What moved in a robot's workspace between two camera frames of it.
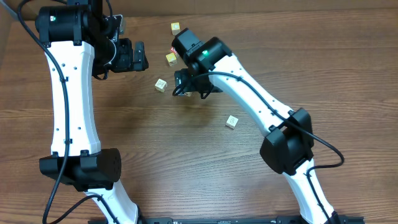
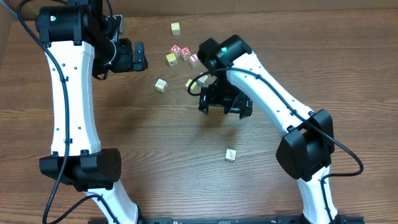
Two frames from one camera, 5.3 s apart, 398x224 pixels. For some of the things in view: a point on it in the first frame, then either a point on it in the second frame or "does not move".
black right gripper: (181, 81) to (224, 106)
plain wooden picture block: (161, 84) does not move
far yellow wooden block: (175, 28) does not move
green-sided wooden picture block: (232, 122) to (230, 155)
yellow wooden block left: (171, 59) does not move
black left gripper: (137, 57) does not move
